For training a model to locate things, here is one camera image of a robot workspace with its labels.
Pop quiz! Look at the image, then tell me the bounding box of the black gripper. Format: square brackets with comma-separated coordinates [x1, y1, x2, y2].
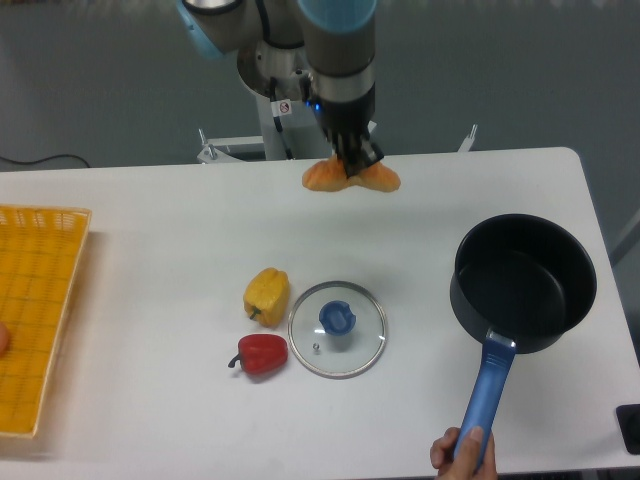
[313, 86, 384, 178]

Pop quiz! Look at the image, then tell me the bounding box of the orange croissant bread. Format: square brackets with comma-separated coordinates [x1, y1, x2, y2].
[302, 155, 401, 193]

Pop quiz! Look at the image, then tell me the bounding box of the black saucepan with blue handle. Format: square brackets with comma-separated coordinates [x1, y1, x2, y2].
[450, 214, 597, 450]

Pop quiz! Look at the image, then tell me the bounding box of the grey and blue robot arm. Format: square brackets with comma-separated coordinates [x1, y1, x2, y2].
[177, 1, 383, 177]

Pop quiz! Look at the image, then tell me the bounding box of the person's hand holding pan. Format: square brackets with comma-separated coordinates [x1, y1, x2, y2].
[429, 427, 499, 479]

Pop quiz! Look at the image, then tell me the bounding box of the yellow bell pepper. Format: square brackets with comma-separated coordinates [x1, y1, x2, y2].
[243, 267, 290, 328]

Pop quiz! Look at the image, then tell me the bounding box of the glass lid with blue knob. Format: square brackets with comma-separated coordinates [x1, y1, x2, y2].
[287, 280, 388, 379]

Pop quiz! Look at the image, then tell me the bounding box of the red bell pepper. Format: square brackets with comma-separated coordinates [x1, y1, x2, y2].
[228, 334, 288, 376]

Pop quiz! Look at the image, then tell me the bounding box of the yellow wicker basket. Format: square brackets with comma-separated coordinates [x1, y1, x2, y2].
[1, 204, 92, 438]

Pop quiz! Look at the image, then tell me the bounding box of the black object at table edge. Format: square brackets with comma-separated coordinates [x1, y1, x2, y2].
[615, 404, 640, 455]

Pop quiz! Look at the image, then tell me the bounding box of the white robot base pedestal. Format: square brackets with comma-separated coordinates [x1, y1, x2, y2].
[196, 34, 480, 165]

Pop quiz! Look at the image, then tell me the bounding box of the black cable on floor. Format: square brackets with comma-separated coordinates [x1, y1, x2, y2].
[0, 153, 92, 168]

